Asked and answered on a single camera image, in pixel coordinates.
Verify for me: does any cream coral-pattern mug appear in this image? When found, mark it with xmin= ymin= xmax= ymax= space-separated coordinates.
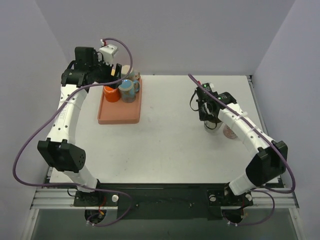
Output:
xmin=121 ymin=65 xmax=141 ymax=81

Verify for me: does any blue mug orange interior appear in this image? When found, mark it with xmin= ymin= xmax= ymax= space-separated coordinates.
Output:
xmin=118 ymin=79 xmax=140 ymax=103

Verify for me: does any orange black-handled mug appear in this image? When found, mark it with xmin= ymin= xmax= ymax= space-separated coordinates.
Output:
xmin=103 ymin=86 xmax=121 ymax=103

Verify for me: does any cream seahorse mug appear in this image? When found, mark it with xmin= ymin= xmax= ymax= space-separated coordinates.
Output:
xmin=203 ymin=120 xmax=223 ymax=134

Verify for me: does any pink ghost pumpkin mug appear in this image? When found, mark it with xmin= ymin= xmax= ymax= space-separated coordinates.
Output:
xmin=223 ymin=124 xmax=238 ymax=139

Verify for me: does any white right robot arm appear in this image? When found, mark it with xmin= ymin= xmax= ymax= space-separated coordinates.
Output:
xmin=194 ymin=83 xmax=288 ymax=205

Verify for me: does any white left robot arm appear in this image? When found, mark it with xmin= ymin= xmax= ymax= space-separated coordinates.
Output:
xmin=37 ymin=44 xmax=122 ymax=206

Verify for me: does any salmon plastic tray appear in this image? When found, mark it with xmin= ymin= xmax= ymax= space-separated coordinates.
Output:
xmin=97 ymin=78 xmax=142 ymax=125

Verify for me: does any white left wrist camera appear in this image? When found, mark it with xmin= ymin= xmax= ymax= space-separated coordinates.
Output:
xmin=98 ymin=44 xmax=119 ymax=66

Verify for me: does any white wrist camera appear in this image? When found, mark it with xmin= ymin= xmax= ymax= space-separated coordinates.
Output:
xmin=202 ymin=82 xmax=214 ymax=92
xmin=98 ymin=44 xmax=119 ymax=66

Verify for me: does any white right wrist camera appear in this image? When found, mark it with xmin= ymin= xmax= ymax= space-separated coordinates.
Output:
xmin=202 ymin=82 xmax=214 ymax=92

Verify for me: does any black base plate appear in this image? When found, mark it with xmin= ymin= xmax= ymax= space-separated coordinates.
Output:
xmin=73 ymin=183 xmax=253 ymax=220

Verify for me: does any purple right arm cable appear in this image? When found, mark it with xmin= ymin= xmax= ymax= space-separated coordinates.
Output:
xmin=187 ymin=73 xmax=297 ymax=227

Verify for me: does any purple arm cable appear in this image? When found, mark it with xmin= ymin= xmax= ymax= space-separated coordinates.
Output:
xmin=187 ymin=73 xmax=297 ymax=227
xmin=12 ymin=37 xmax=134 ymax=228

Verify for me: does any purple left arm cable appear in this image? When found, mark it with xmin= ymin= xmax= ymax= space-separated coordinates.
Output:
xmin=12 ymin=37 xmax=134 ymax=228

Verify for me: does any aluminium front rail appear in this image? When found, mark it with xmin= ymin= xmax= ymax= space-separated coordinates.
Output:
xmin=31 ymin=188 xmax=299 ymax=210

